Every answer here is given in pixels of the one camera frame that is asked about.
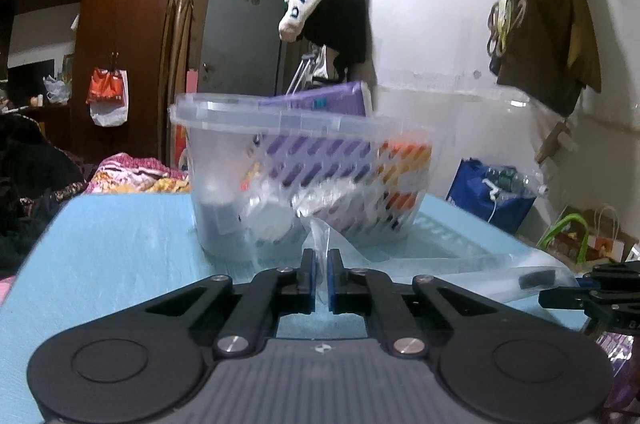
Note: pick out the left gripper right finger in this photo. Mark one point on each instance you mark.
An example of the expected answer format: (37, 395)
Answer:
(372, 295)

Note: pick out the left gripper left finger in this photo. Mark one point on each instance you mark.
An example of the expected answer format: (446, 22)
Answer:
(258, 306)

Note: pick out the clear plastic bag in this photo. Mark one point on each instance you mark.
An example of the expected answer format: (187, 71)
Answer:
(433, 249)

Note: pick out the orange white package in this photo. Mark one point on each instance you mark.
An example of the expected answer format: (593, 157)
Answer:
(403, 171)

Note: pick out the purple box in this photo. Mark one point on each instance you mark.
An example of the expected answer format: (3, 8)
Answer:
(352, 98)

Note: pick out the clear plastic basket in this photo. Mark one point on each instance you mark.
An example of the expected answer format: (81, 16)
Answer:
(256, 173)

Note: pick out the blue shopping bag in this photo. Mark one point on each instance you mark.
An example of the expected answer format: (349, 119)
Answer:
(497, 194)

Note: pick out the pink floral bedding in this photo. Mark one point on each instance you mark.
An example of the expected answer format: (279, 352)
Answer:
(122, 173)

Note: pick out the orange white plastic bag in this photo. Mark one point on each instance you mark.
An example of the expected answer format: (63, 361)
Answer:
(108, 97)

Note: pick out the olive hanging bags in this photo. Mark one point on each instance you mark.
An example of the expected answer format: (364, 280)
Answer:
(546, 49)

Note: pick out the black hanging garment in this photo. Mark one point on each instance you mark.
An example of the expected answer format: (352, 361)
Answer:
(342, 26)

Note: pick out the grey metal door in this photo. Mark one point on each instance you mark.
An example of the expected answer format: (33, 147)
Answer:
(241, 51)

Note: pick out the brown wooden wardrobe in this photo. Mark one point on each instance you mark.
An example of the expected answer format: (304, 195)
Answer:
(128, 35)

